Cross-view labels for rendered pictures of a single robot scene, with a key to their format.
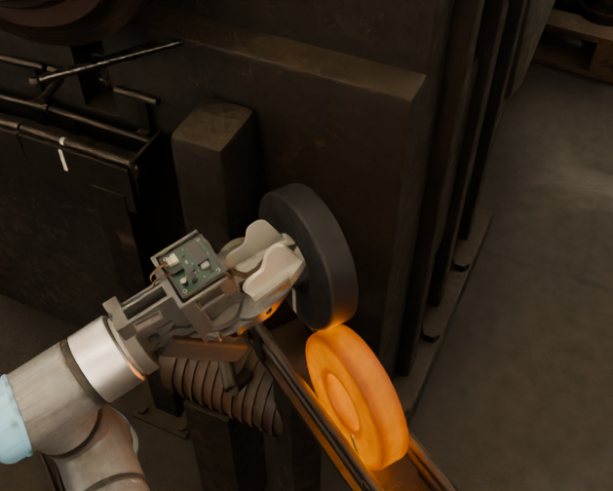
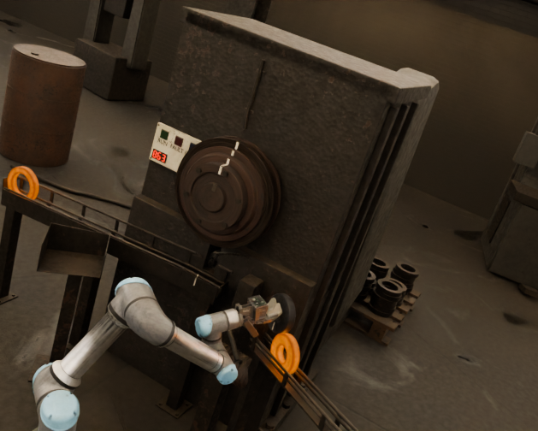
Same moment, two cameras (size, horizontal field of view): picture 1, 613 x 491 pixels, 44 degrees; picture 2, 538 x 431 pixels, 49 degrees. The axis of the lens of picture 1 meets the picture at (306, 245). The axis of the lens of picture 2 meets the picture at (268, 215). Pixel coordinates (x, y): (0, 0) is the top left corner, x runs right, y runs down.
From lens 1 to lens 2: 1.66 m
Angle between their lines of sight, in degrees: 28
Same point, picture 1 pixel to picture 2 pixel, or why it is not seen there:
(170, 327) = (247, 315)
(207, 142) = (251, 284)
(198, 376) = not seen: hidden behind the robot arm
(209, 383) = not seen: hidden behind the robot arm
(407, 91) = (311, 285)
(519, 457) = not seen: outside the picture
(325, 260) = (289, 309)
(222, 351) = (253, 331)
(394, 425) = (297, 356)
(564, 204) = (348, 380)
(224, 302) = (262, 314)
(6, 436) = (207, 326)
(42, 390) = (218, 318)
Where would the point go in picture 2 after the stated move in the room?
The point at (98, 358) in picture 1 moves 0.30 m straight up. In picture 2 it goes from (233, 315) to (257, 245)
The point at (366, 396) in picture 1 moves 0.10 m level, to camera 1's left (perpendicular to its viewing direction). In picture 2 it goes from (292, 345) to (267, 339)
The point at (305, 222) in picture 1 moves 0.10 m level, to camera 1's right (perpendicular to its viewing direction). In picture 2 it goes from (286, 300) to (310, 307)
